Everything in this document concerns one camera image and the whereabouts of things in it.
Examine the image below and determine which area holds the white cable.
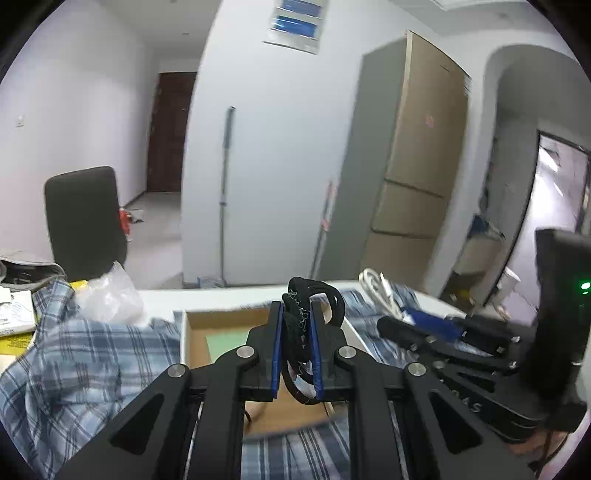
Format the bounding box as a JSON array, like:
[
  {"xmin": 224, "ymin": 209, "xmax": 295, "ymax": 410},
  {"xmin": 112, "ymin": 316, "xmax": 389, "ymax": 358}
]
[{"xmin": 359, "ymin": 268, "xmax": 408, "ymax": 320}]

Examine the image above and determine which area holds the yellow paper packet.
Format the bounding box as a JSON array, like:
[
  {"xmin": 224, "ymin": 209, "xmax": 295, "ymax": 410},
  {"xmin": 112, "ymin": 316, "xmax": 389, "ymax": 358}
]
[{"xmin": 0, "ymin": 329, "xmax": 37, "ymax": 357}]

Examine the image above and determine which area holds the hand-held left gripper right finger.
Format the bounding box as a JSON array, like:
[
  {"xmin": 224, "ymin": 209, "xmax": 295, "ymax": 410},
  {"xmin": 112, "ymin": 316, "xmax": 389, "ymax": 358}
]
[{"xmin": 310, "ymin": 300, "xmax": 539, "ymax": 480}]

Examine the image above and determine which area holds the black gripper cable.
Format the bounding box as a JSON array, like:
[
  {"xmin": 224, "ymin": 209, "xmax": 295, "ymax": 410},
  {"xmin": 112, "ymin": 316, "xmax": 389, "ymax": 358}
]
[{"xmin": 530, "ymin": 427, "xmax": 570, "ymax": 472}]

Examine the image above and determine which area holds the cardboard box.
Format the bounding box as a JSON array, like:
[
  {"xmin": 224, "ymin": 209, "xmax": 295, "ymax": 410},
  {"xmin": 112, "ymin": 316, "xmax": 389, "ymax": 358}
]
[{"xmin": 173, "ymin": 305, "xmax": 366, "ymax": 435}]

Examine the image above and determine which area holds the black office chair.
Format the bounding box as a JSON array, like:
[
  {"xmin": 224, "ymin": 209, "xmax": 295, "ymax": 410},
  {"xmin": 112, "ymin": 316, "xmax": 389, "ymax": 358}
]
[{"xmin": 45, "ymin": 166, "xmax": 129, "ymax": 282}]

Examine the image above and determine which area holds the blue plaid cloth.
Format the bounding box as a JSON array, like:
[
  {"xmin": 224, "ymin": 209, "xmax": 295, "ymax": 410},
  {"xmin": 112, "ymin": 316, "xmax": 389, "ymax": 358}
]
[{"xmin": 0, "ymin": 277, "xmax": 465, "ymax": 480}]

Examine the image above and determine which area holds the beige storage bin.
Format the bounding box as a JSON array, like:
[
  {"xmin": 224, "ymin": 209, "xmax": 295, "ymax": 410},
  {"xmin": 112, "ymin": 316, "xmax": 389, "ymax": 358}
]
[{"xmin": 454, "ymin": 231, "xmax": 507, "ymax": 278}]

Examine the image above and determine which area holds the white paper box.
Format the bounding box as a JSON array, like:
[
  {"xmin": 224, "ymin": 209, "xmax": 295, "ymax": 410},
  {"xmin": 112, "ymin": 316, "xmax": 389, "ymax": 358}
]
[{"xmin": 0, "ymin": 286, "xmax": 38, "ymax": 334}]

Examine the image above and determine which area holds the beige tall cabinet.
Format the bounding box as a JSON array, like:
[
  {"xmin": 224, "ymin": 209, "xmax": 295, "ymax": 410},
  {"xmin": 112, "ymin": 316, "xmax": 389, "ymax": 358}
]
[{"xmin": 318, "ymin": 30, "xmax": 472, "ymax": 296}]

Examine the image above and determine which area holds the green square pouch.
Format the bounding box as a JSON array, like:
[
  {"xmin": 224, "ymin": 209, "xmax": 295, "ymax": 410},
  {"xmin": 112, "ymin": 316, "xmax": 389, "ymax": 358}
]
[{"xmin": 205, "ymin": 333, "xmax": 253, "ymax": 365}]

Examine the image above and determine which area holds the clear plastic bag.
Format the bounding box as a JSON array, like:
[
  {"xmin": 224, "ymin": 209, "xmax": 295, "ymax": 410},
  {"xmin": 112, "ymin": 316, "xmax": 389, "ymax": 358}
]
[{"xmin": 74, "ymin": 261, "xmax": 149, "ymax": 326}]

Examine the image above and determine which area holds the black cord bundle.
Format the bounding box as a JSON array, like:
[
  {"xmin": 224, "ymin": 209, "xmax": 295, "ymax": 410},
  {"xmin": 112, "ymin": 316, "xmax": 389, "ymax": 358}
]
[{"xmin": 279, "ymin": 277, "xmax": 347, "ymax": 406}]

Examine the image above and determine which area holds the blue wall poster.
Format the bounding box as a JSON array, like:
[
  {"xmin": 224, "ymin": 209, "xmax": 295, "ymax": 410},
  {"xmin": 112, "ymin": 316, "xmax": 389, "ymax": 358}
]
[{"xmin": 263, "ymin": 0, "xmax": 329, "ymax": 55}]

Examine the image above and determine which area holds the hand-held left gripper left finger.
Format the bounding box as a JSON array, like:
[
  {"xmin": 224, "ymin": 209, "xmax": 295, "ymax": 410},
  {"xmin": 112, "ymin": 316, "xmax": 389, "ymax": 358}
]
[{"xmin": 55, "ymin": 301, "xmax": 284, "ymax": 480}]

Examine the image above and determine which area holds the grey bag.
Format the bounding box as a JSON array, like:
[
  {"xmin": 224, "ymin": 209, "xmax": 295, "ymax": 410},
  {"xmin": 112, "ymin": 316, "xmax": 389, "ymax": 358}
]
[{"xmin": 0, "ymin": 249, "xmax": 68, "ymax": 292}]

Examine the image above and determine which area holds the dark brown door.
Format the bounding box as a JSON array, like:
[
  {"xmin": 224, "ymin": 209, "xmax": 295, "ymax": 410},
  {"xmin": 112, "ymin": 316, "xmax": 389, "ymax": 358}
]
[{"xmin": 147, "ymin": 71, "xmax": 197, "ymax": 193}]

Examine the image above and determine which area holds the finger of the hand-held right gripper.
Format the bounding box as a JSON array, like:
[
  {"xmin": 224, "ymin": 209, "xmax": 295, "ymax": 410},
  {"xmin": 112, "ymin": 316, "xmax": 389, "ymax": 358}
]
[
  {"xmin": 377, "ymin": 316, "xmax": 511, "ymax": 371},
  {"xmin": 401, "ymin": 308, "xmax": 525, "ymax": 346}
]

